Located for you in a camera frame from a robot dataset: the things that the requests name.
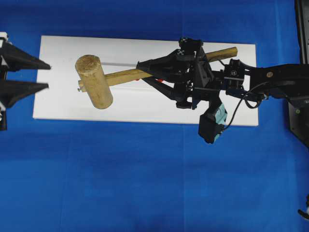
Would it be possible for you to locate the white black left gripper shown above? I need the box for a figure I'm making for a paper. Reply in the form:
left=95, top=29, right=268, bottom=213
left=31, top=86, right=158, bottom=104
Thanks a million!
left=0, top=31, right=52, bottom=131

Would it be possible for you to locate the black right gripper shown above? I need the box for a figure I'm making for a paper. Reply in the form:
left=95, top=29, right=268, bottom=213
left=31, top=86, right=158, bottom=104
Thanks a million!
left=136, top=38, right=223, bottom=109

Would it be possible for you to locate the wooden mallet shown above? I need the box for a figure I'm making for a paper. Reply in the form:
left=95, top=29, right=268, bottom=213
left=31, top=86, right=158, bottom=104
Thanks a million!
left=75, top=47, right=238, bottom=109

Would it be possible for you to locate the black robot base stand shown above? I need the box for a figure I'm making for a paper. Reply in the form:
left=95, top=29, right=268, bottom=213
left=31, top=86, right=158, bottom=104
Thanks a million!
left=288, top=0, right=309, bottom=146

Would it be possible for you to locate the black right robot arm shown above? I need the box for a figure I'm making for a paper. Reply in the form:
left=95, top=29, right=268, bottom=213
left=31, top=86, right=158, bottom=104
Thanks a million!
left=136, top=38, right=309, bottom=110

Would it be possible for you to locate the white foam board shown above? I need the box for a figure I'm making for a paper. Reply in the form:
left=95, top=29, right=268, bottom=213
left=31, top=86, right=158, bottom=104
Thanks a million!
left=32, top=35, right=259, bottom=127

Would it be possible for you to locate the blue table cloth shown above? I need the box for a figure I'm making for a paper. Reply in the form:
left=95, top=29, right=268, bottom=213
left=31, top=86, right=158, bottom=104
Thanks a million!
left=0, top=0, right=309, bottom=232

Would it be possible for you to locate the black clamp lower right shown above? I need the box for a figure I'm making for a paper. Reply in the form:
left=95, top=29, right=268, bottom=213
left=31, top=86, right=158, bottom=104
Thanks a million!
left=297, top=195, right=309, bottom=220

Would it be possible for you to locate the black wrist camera teal mount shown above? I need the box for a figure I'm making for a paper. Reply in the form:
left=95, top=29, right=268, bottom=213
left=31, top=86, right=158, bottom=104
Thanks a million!
left=198, top=103, right=227, bottom=144

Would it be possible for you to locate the black camera cable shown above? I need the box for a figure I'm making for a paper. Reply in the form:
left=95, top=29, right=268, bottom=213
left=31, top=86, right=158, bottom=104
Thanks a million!
left=223, top=82, right=268, bottom=131

